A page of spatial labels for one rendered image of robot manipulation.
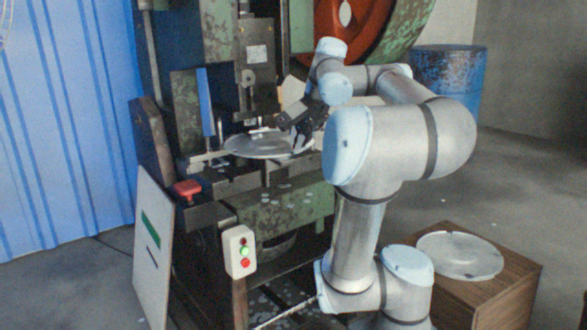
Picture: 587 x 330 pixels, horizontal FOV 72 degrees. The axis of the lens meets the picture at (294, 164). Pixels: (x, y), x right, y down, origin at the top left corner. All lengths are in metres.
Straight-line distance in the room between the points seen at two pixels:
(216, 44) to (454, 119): 0.77
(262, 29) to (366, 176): 0.83
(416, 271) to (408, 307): 0.09
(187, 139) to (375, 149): 1.06
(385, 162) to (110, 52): 1.98
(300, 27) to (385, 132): 0.83
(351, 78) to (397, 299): 0.50
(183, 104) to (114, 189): 1.15
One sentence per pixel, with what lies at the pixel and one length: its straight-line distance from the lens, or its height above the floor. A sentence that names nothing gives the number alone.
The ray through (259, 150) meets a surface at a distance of 1.27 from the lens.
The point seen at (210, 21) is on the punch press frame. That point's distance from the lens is 1.19.
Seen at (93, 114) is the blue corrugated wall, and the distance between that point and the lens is 2.41.
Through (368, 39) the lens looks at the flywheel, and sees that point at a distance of 1.40.
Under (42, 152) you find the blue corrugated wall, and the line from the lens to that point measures 2.42.
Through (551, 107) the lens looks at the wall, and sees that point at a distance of 4.35.
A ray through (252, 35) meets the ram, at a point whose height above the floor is 1.12.
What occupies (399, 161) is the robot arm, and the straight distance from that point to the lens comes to 0.58.
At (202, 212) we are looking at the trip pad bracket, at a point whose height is 0.68.
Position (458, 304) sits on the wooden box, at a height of 0.32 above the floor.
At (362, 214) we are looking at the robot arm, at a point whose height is 0.88.
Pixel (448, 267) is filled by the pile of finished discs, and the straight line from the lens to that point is 1.51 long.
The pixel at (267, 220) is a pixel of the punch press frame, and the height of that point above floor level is 0.57.
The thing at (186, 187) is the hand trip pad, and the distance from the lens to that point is 1.11.
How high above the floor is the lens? 1.20
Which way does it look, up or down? 21 degrees down
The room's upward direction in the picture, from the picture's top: 2 degrees counter-clockwise
